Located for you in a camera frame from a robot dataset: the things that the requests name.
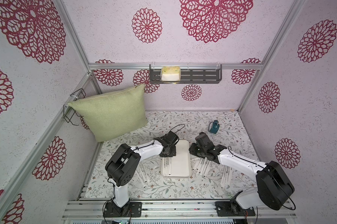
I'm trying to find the green cushion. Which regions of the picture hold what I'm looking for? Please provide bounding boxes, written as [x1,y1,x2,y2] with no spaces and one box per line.
[67,84,148,142]

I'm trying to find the white storage tray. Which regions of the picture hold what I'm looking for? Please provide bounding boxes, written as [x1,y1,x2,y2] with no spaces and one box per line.
[161,140,192,178]

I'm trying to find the dark wall shelf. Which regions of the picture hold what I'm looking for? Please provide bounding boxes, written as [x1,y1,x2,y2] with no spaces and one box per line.
[149,64,222,84]

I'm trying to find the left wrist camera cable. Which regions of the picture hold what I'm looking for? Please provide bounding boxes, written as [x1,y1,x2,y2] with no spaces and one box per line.
[168,124,186,135]

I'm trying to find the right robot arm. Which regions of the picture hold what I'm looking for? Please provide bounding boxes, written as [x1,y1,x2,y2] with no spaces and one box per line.
[189,132,295,214]

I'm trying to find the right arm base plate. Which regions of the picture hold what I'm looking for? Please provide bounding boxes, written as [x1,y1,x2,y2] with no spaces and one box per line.
[215,201,256,217]

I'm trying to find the teal alarm clock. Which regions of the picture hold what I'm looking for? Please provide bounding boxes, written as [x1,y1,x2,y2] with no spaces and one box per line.
[208,120,220,134]

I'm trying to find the black wire wall rack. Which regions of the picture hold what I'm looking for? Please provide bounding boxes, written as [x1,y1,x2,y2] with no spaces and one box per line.
[62,88,86,126]

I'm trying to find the wrapped straw right bundle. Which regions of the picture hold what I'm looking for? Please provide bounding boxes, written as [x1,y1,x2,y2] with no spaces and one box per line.
[193,158,213,176]

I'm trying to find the yellow white sponge box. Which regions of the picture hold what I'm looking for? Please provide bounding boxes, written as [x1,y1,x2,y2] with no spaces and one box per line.
[161,66,181,82]

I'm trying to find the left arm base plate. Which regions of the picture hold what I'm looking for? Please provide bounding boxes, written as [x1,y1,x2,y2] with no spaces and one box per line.
[103,201,142,218]

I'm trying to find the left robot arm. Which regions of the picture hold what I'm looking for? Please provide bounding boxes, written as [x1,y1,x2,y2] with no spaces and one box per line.
[105,131,179,209]

